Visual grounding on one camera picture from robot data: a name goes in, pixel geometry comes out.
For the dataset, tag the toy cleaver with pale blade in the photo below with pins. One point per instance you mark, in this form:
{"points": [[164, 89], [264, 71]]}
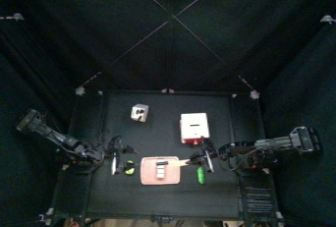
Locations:
{"points": [[179, 163]]}

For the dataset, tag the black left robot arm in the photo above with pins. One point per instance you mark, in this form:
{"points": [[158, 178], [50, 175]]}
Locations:
{"points": [[52, 134]]}

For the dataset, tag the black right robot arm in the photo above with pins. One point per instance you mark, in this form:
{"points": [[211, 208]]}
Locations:
{"points": [[280, 143]]}

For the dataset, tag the green toy cucumber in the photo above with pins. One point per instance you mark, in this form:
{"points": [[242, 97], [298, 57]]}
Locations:
{"points": [[200, 176]]}

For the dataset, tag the light green toy leaf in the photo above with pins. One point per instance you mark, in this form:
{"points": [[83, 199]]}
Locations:
{"points": [[130, 171]]}

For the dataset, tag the wooden box with red drawer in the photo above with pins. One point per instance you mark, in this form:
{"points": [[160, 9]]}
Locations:
{"points": [[195, 124]]}

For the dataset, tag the toy sushi roll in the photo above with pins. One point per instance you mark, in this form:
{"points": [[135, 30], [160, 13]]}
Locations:
{"points": [[160, 172]]}

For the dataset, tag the pink rectangular tray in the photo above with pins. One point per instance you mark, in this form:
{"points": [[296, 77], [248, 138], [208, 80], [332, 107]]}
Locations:
{"points": [[148, 177]]}

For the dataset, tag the pale wooden knife block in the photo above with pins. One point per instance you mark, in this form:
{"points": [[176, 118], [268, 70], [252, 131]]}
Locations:
{"points": [[135, 117]]}

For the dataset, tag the white text label sticker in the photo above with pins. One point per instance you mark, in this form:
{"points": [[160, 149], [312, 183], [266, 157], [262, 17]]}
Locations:
{"points": [[259, 201]]}

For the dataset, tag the silver frame corner bracket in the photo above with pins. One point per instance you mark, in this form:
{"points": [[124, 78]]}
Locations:
{"points": [[254, 94], [79, 90], [327, 18], [18, 17]]}

